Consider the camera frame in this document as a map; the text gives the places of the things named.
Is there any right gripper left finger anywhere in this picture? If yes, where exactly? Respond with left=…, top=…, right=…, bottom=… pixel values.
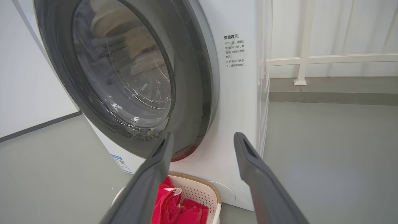
left=100, top=131, right=174, bottom=224

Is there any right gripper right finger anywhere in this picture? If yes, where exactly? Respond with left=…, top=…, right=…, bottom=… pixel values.
left=234, top=132, right=310, bottom=224

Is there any red garment with white trim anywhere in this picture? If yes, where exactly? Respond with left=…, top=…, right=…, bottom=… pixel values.
left=151, top=176, right=185, bottom=224

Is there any red mesh garment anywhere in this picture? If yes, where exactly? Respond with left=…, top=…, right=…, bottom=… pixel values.
left=178, top=198, right=209, bottom=224

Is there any dark grey washer door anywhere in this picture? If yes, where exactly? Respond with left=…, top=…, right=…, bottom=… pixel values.
left=34, top=0, right=220, bottom=162

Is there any cream perforated laundry basket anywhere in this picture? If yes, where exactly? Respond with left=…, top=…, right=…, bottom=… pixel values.
left=111, top=171, right=222, bottom=224

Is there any white front-load washing machine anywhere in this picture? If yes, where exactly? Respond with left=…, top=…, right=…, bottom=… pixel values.
left=12, top=0, right=272, bottom=212

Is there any blue energy label sticker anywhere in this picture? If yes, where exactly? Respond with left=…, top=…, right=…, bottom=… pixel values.
left=111, top=154, right=133, bottom=174

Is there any printed text notice sticker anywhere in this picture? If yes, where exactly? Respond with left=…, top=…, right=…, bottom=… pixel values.
left=223, top=34, right=247, bottom=68

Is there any white metal railing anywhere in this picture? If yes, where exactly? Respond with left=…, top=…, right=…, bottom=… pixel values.
left=260, top=0, right=398, bottom=86

